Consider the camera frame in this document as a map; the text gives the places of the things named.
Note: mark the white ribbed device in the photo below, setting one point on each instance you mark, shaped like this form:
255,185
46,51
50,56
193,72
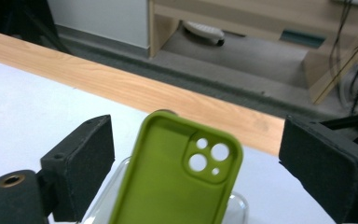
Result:
203,30

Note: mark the wooden shelf unit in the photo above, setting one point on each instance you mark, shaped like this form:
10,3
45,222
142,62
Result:
230,12

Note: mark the white table sheet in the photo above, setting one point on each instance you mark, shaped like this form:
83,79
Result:
28,118

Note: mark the clear plastic tray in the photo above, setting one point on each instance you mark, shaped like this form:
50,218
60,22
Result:
239,208

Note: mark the wooden table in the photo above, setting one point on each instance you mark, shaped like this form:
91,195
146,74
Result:
105,84

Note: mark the green phone case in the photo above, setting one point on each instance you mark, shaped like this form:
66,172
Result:
155,186

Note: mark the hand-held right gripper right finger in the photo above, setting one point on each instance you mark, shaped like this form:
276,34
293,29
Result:
326,168

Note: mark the black curtain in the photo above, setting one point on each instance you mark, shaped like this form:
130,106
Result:
0,15

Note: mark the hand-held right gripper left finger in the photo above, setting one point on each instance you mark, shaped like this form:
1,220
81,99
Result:
77,168

